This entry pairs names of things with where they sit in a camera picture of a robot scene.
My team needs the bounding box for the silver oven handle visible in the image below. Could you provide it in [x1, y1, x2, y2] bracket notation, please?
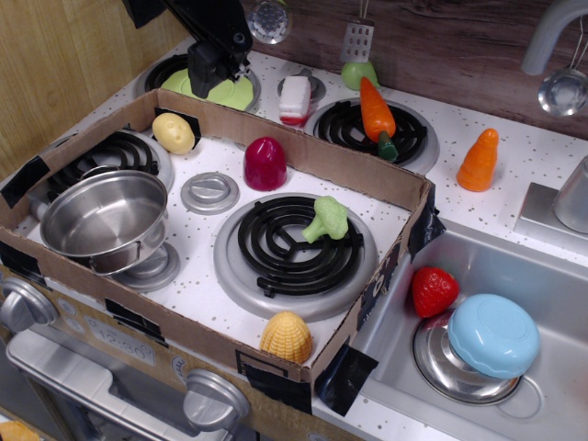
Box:
[6, 331, 233, 440]

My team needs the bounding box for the black burner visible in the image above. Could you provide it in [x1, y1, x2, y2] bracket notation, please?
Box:
[29, 130, 175, 221]
[304, 98, 440, 175]
[135, 54, 261, 113]
[213, 194, 378, 322]

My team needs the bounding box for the grey centre stove knob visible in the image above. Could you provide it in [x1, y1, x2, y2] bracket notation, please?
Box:
[180, 172, 240, 215]

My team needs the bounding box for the silver faucet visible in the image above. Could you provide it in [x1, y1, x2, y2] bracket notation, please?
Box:
[521, 0, 587, 76]

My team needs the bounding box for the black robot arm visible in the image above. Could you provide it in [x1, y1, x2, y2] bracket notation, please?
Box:
[123, 0, 253, 98]

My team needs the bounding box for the front left black burner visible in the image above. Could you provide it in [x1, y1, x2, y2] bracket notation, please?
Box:
[29, 130, 175, 221]

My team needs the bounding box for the green toy broccoli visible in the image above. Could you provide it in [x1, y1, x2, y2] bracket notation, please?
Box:
[302, 196, 348, 243]

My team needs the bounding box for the front right black burner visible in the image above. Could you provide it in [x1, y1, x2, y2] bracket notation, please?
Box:
[213, 194, 378, 322]

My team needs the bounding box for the silver right oven knob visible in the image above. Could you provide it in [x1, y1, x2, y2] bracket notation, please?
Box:
[183, 368, 251, 432]

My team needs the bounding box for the dark red toy beet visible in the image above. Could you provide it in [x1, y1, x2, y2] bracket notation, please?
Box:
[243, 137, 288, 191]

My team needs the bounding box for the back right black burner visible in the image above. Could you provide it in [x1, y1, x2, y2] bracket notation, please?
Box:
[304, 98, 440, 175]

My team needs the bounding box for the red toy strawberry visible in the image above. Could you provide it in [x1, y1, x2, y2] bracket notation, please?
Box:
[412, 266, 460, 318]

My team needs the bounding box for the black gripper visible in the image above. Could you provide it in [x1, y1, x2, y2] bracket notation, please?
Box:
[187, 41, 250, 98]

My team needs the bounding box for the silver metal pot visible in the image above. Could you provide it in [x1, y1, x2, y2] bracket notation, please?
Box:
[40, 170, 168, 276]

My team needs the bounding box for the hanging metal strainer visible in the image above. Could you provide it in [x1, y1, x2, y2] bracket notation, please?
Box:
[246, 0, 293, 45]

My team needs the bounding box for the light blue plastic bowl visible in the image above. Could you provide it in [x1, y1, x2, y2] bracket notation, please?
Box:
[448, 293, 540, 379]

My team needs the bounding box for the silver sink basin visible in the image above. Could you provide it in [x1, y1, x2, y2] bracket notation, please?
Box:
[355, 222, 587, 440]

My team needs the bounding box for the green toy pear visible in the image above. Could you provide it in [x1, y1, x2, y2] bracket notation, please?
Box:
[341, 62, 379, 91]

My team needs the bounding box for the silver left oven knob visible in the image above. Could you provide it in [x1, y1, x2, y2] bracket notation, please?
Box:
[1, 277, 59, 334]

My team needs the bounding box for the hanging metal grater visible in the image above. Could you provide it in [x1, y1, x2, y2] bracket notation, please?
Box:
[340, 0, 375, 63]

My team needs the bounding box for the yellow toy potato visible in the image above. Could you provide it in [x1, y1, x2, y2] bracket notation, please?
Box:
[152, 112, 196, 154]

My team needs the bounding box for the silver metal bowl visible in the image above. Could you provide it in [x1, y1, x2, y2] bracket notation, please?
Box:
[412, 310, 522, 406]

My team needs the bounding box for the light green plate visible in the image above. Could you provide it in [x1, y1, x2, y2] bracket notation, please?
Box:
[162, 69, 258, 110]

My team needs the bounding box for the orange toy carrot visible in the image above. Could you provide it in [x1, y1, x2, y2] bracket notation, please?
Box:
[359, 77, 399, 162]

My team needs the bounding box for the white red toy block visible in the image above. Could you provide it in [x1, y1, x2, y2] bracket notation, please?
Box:
[278, 75, 311, 125]

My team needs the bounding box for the grey front stove knob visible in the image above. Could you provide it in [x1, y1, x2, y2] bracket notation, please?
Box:
[112, 243, 181, 293]

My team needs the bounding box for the hanging metal ladle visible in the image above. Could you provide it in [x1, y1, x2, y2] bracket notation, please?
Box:
[537, 22, 587, 117]

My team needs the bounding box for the silver oven knob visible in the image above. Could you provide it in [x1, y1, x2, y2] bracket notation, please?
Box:
[183, 368, 251, 432]
[1, 277, 59, 334]

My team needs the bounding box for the orange toy cone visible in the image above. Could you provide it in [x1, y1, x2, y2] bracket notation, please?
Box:
[457, 129, 499, 192]

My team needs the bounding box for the yellow toy corn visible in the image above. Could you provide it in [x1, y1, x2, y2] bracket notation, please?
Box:
[259, 311, 312, 364]

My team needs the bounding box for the orange object at corner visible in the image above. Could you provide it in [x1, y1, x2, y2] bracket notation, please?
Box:
[0, 421, 40, 441]

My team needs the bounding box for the back left black burner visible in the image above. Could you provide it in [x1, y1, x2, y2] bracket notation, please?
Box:
[135, 54, 261, 113]

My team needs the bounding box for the cardboard fence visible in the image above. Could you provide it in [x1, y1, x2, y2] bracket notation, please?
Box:
[1, 90, 445, 411]

